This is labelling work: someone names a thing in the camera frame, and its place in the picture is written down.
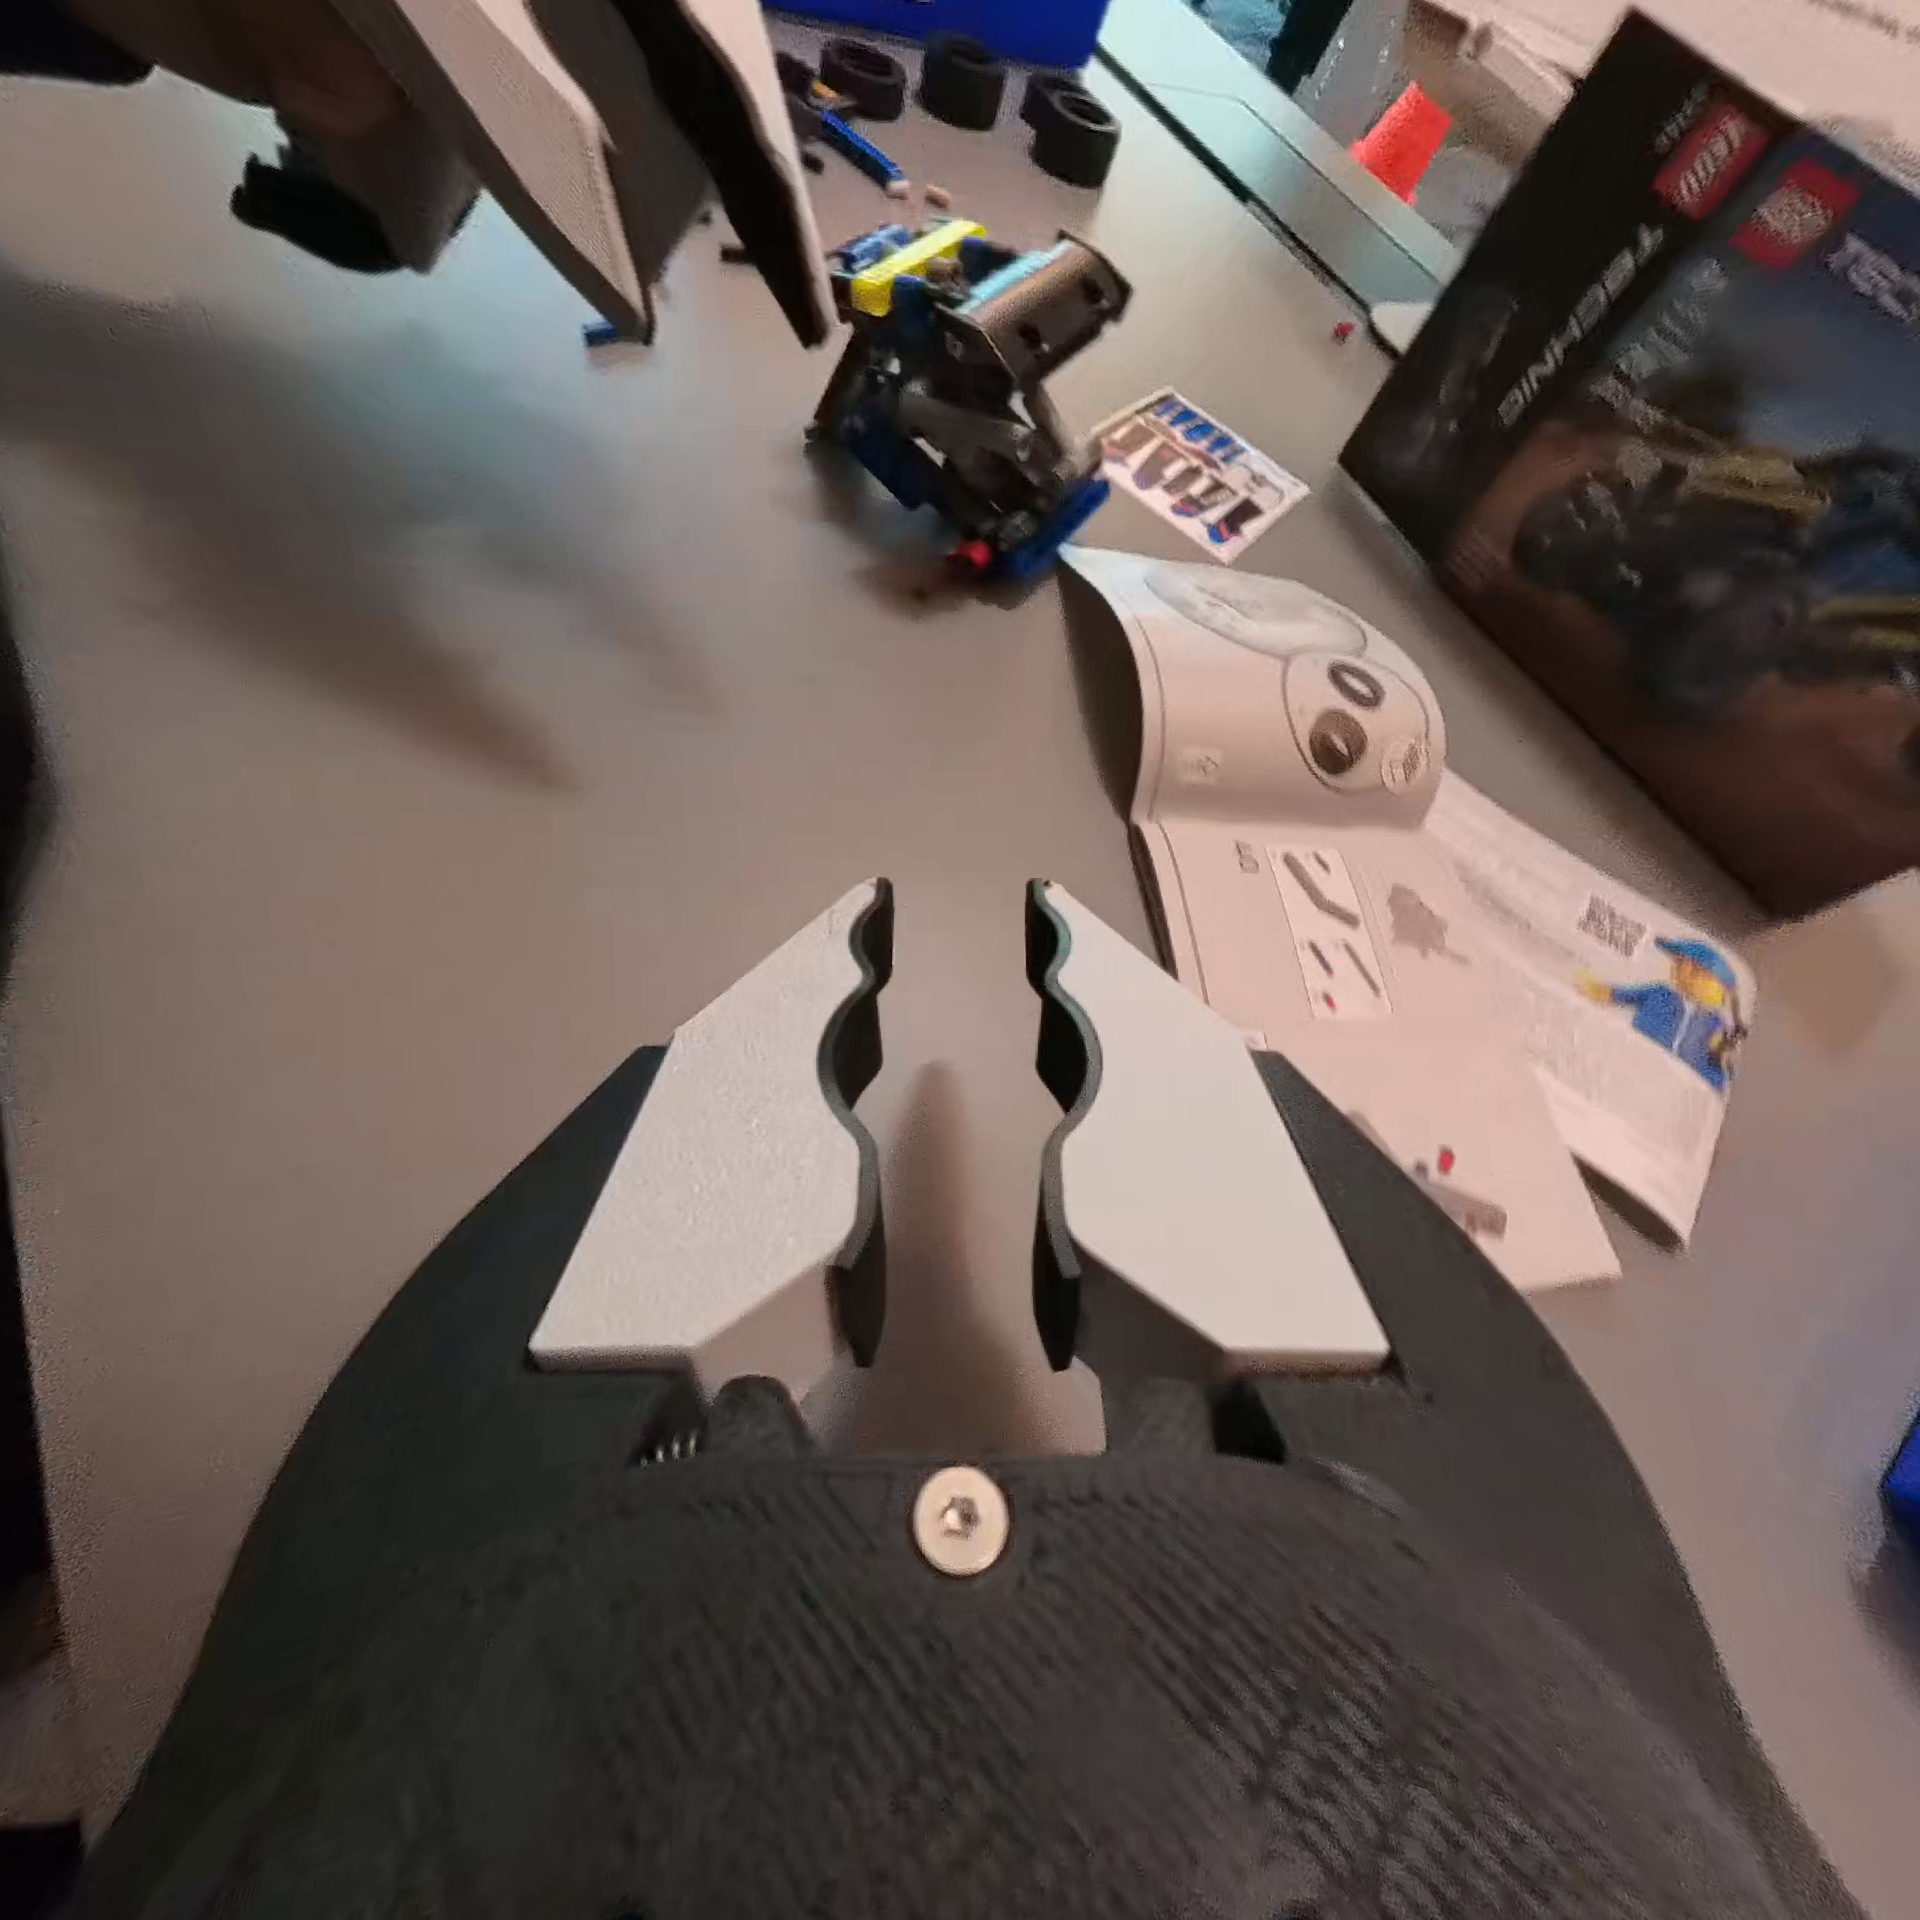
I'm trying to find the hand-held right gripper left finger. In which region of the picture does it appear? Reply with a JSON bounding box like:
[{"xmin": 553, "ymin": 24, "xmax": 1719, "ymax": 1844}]
[{"xmin": 527, "ymin": 878, "xmax": 897, "ymax": 1398}]

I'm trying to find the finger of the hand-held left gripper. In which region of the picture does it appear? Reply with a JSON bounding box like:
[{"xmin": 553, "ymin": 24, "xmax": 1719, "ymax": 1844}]
[
  {"xmin": 328, "ymin": 0, "xmax": 655, "ymax": 348},
  {"xmin": 532, "ymin": 0, "xmax": 838, "ymax": 351}
]

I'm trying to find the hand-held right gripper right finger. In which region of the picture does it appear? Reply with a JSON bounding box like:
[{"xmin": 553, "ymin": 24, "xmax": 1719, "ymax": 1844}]
[{"xmin": 1023, "ymin": 878, "xmax": 1393, "ymax": 1398}]

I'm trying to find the pile of lego pieces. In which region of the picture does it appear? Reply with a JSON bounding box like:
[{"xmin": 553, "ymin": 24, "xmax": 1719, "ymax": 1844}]
[{"xmin": 719, "ymin": 52, "xmax": 962, "ymax": 348}]

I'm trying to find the lego instruction booklet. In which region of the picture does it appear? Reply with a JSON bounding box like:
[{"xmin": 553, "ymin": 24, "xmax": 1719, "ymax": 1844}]
[{"xmin": 1056, "ymin": 544, "xmax": 1758, "ymax": 1296}]

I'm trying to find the partly built lego vehicle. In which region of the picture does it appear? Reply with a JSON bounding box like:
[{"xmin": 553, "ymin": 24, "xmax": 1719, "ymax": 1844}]
[{"xmin": 802, "ymin": 218, "xmax": 1134, "ymax": 578}]

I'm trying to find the lego sticker sheet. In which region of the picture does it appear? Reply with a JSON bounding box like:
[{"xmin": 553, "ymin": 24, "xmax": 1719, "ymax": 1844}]
[{"xmin": 1087, "ymin": 386, "xmax": 1309, "ymax": 566}]

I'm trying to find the dark lego set box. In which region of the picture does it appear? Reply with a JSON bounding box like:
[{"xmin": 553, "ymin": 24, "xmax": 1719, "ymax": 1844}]
[{"xmin": 1340, "ymin": 8, "xmax": 1920, "ymax": 922}]

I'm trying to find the person's left hand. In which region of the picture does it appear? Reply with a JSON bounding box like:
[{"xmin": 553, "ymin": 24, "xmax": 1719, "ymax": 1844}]
[{"xmin": 191, "ymin": 0, "xmax": 409, "ymax": 144}]

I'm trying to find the black rubber tire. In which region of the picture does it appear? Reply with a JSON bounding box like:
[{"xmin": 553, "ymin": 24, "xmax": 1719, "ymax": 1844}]
[
  {"xmin": 1018, "ymin": 71, "xmax": 1124, "ymax": 191},
  {"xmin": 919, "ymin": 31, "xmax": 1009, "ymax": 128},
  {"xmin": 816, "ymin": 38, "xmax": 911, "ymax": 126}
]

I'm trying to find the red plastic cup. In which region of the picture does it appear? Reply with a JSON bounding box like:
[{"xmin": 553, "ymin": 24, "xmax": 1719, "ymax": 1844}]
[{"xmin": 1351, "ymin": 83, "xmax": 1448, "ymax": 203}]

